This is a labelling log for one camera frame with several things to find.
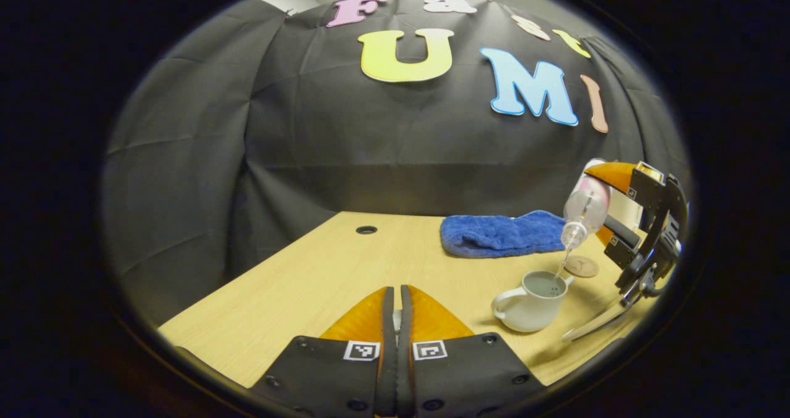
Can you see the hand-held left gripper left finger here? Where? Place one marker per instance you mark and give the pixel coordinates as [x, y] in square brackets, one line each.
[387, 344]

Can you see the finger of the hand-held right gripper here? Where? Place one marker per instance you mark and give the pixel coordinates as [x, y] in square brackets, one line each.
[645, 186]
[623, 236]

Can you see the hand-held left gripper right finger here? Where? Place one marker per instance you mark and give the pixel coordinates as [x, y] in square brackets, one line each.
[405, 344]

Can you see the clear water bottle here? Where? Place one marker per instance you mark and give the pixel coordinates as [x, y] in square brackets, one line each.
[586, 205]

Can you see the round cork coaster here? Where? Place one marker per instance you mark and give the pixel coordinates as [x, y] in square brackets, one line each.
[583, 267]

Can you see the white teacup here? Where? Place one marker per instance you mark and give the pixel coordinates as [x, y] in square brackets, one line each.
[531, 313]

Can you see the blue towel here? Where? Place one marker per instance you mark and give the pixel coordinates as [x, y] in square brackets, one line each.
[494, 236]

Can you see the black backdrop cloth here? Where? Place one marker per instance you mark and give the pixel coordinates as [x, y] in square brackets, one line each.
[339, 158]

